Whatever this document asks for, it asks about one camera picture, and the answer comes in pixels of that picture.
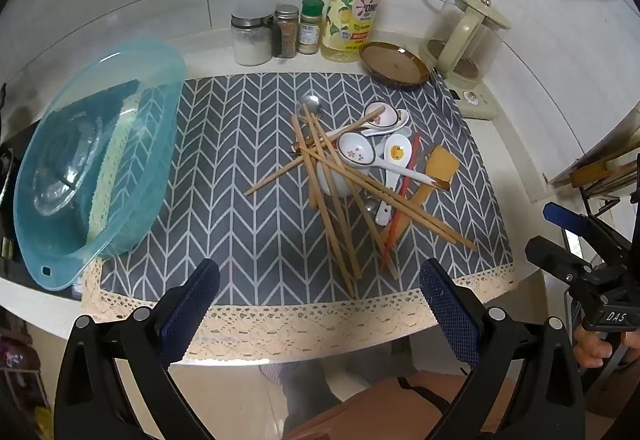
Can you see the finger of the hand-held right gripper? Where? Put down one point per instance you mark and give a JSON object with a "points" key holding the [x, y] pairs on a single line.
{"points": [[555, 255], [565, 216]]}

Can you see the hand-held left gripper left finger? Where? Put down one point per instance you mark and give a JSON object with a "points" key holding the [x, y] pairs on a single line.
{"points": [[192, 310]]}

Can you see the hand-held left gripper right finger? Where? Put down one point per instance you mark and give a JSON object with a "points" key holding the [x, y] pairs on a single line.
{"points": [[450, 315]]}

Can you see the red chopstick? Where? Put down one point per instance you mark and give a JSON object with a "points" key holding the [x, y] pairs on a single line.
{"points": [[391, 242], [413, 155]]}

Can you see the wooden spatula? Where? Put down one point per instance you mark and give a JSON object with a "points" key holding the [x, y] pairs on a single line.
{"points": [[442, 165]]}

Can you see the bundle of wooden chopsticks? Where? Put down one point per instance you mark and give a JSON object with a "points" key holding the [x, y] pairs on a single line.
{"points": [[270, 178]]}

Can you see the white spoon duck print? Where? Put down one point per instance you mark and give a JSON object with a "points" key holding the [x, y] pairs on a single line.
{"points": [[397, 153]]}

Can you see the white rice paddle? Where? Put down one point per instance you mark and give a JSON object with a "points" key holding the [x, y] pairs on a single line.
{"points": [[336, 182]]}

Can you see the blue plastic basin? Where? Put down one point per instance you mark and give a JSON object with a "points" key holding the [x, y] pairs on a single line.
{"points": [[125, 145]]}

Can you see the white ceramic spoon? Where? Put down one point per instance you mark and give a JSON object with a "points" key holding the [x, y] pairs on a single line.
{"points": [[397, 120]]}

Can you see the metal spoon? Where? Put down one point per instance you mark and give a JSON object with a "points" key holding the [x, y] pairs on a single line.
{"points": [[310, 106]]}

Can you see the person's right hand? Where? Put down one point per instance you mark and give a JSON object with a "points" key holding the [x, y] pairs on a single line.
{"points": [[592, 350]]}

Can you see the rack with wooden boards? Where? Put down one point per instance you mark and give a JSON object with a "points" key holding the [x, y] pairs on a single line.
{"points": [[600, 165]]}

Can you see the house slipper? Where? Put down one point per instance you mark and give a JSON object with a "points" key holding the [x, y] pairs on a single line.
{"points": [[270, 372]]}

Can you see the person's brown clothing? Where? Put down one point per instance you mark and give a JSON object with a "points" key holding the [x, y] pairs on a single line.
{"points": [[380, 410]]}

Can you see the person's grey trousers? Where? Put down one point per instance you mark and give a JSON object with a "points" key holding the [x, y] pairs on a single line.
{"points": [[310, 390]]}

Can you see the grey chevron placemat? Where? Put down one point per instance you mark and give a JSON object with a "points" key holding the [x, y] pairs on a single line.
{"points": [[225, 170]]}

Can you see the glass kettle beige base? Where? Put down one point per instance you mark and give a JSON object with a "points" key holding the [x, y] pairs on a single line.
{"points": [[465, 35]]}

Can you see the brown glass dish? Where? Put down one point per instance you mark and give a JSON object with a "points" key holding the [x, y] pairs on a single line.
{"points": [[395, 65]]}

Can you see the glass jar white powder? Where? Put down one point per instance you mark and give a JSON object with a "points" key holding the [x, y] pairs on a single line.
{"points": [[250, 45]]}

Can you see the spice jar silver lid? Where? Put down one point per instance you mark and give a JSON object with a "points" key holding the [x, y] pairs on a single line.
{"points": [[286, 35]]}

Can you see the spice jar green lid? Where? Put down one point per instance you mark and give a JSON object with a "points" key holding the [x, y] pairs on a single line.
{"points": [[310, 30]]}

